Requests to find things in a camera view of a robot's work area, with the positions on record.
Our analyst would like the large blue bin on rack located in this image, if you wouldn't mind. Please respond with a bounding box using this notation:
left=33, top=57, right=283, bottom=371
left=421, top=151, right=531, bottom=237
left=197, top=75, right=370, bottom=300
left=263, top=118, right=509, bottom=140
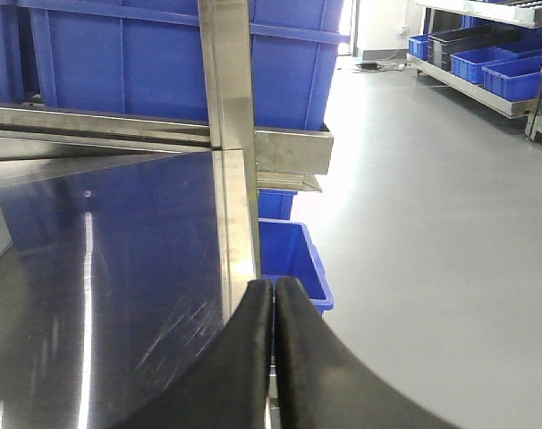
left=23, top=1, right=347, bottom=130

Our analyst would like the metal shelf rack with bins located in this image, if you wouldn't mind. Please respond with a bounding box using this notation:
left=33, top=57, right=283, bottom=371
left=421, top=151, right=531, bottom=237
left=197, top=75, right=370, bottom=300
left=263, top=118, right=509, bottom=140
left=407, top=1, right=542, bottom=140

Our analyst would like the stainless steel rack frame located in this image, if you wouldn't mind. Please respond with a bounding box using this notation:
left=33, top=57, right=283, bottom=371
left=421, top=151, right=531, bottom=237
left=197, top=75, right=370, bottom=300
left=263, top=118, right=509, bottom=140
left=0, top=1, right=333, bottom=299

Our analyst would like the blue bin on shelf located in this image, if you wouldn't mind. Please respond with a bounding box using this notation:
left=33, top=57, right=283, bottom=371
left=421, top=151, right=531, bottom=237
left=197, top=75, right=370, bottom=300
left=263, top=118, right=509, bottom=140
left=483, top=55, right=542, bottom=102
left=451, top=43, right=542, bottom=85

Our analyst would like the blue bin under table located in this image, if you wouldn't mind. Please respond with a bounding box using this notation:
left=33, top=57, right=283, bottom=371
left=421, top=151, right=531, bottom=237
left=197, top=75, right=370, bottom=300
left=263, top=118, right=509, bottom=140
left=258, top=189, right=335, bottom=313

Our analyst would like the black tray on shelf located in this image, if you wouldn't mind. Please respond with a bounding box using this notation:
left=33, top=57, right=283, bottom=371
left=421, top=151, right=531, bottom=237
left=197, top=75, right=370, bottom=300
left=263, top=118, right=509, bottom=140
left=427, top=24, right=520, bottom=72

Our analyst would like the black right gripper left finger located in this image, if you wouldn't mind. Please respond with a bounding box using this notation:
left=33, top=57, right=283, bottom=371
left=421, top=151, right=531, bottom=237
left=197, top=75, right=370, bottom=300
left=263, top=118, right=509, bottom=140
left=114, top=280, right=274, bottom=428

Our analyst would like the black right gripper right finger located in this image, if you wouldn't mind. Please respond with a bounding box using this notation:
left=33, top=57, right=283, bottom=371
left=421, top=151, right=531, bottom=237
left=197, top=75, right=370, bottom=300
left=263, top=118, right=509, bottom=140
left=275, top=277, right=452, bottom=428

